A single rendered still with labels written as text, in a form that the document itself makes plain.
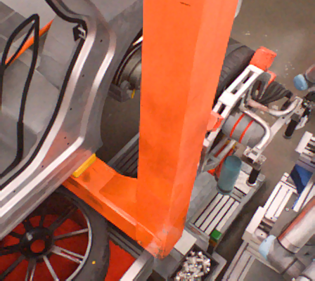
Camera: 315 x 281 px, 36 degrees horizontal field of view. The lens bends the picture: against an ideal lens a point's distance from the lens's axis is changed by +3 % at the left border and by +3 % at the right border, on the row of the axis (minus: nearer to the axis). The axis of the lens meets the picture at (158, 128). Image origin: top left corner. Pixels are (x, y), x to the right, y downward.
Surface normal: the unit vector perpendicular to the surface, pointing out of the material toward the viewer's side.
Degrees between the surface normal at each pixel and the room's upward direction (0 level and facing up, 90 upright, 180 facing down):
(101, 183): 0
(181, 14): 90
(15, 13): 2
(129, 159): 0
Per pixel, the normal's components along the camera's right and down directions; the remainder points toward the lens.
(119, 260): 0.05, -0.58
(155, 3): -0.61, 0.62
